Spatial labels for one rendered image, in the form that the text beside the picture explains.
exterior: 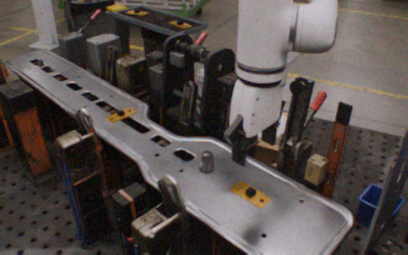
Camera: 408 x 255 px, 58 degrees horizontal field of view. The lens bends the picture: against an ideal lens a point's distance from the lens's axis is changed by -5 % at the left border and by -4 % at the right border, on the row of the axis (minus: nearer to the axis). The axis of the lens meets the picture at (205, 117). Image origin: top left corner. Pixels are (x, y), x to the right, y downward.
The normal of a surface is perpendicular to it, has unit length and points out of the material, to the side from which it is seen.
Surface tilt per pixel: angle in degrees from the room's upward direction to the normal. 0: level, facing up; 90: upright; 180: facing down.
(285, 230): 0
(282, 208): 0
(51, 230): 0
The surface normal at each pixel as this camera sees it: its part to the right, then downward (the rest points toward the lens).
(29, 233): 0.00, -0.85
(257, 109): 0.61, 0.40
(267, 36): -0.08, 0.51
